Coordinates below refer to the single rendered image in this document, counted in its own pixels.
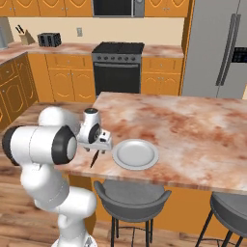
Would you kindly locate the grey round plate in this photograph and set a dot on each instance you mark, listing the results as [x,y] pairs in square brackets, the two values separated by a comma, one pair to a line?
[135,154]

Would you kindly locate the white wall socket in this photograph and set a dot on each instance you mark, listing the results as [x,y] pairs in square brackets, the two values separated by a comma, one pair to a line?
[79,32]

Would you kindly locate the steel microwave oven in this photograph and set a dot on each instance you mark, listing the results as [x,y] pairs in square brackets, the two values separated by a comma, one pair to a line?
[118,8]

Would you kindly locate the orange base cupboards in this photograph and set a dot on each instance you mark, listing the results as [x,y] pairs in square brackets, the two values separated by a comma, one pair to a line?
[48,80]

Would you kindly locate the grey bar stool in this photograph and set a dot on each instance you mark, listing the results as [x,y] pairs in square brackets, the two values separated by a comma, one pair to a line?
[132,201]
[230,210]

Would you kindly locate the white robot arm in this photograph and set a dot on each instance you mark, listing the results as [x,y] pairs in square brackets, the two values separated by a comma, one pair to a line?
[41,146]

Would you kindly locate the grey appliance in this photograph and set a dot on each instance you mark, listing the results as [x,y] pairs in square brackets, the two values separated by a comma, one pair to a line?
[4,32]

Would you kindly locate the black and steel oven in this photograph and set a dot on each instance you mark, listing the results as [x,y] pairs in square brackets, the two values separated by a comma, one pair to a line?
[117,68]

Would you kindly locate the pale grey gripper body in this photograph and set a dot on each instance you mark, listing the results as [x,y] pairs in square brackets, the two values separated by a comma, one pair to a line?
[100,146]

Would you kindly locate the black toaster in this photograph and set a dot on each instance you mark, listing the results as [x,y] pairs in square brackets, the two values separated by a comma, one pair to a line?
[49,39]

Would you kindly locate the orange wall cupboards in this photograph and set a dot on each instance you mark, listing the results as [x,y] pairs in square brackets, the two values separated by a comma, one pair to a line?
[64,7]

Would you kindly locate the orange kitchen island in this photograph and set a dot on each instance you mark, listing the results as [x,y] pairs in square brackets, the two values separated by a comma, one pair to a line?
[180,135]

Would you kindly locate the steel fridge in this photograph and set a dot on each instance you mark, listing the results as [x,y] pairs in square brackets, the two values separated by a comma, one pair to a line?
[215,48]

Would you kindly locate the wooden knife block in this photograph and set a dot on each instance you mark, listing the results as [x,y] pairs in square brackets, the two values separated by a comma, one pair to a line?
[25,37]

